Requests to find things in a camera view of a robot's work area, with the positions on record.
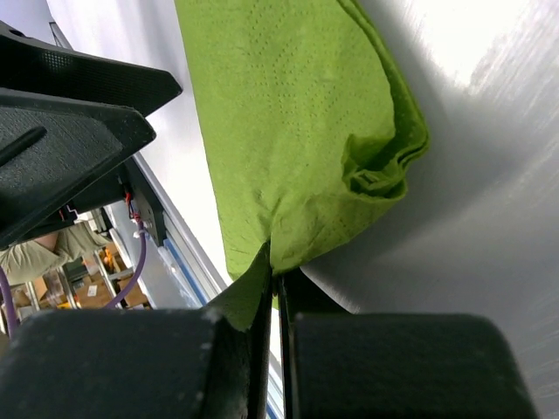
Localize left frame post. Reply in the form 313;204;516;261
49;21;72;50

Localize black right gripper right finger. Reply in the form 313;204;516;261
277;270;536;418

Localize aluminium front rail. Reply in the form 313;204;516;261
135;155;231;304

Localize person in beige shirt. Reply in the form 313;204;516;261
1;223;111;286

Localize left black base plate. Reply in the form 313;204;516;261
124;158;167;247

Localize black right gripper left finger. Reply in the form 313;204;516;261
1;245;272;418

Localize green paper napkin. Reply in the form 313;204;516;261
176;1;429;331

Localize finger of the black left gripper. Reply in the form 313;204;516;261
1;23;183;117
1;88;155;247

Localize cardboard boxes in background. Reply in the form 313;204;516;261
16;244;135;310

